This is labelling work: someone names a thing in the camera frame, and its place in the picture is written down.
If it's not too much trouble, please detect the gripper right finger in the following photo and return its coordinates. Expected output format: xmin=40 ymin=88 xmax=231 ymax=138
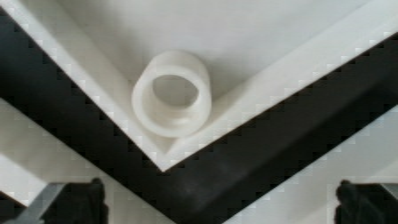
xmin=334 ymin=180 xmax=398 ymax=224

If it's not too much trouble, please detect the white square tabletop part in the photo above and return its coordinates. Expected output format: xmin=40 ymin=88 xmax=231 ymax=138
xmin=0 ymin=0 xmax=398 ymax=169

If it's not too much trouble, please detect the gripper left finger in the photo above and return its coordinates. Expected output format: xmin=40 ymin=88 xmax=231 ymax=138
xmin=14 ymin=178 xmax=108 ymax=224

